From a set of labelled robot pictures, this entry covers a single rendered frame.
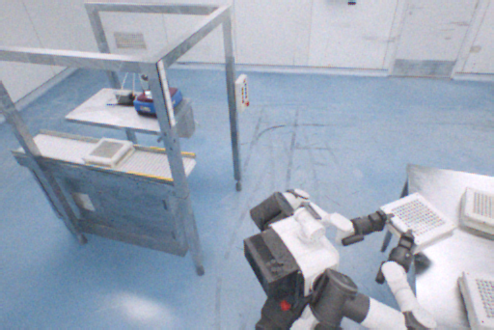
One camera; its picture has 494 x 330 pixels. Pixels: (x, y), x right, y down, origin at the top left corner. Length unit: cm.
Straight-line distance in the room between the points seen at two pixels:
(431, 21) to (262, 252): 488
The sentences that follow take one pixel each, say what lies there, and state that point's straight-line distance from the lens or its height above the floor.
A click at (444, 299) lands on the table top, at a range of 172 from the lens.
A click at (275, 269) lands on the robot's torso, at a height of 129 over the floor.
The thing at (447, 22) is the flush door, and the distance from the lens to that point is 571.
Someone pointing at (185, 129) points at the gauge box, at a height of 116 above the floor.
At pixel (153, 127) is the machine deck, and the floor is 133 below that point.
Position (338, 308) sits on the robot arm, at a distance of 113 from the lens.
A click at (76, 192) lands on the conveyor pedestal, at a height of 54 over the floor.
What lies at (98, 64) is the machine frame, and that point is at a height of 167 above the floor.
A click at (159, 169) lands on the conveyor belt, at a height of 89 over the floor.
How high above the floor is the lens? 223
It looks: 39 degrees down
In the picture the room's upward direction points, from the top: 3 degrees counter-clockwise
